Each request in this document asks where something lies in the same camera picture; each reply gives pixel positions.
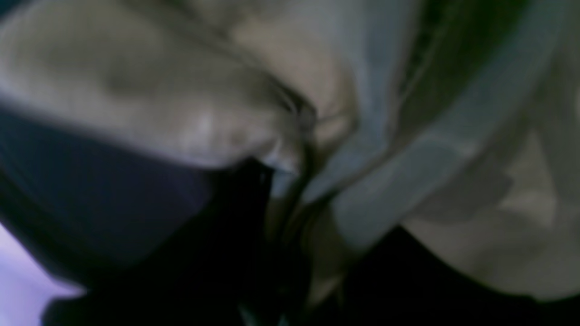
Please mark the light green T-shirt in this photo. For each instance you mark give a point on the light green T-shirt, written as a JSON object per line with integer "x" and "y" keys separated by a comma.
{"x": 466, "y": 132}

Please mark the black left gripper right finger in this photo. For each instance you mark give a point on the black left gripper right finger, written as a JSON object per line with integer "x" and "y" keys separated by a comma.
{"x": 408, "y": 280}

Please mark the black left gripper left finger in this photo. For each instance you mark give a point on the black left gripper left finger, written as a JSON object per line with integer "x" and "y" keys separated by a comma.
{"x": 195, "y": 278}

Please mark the black table cloth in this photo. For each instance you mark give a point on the black table cloth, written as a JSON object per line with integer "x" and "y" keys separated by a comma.
{"x": 87, "y": 211}

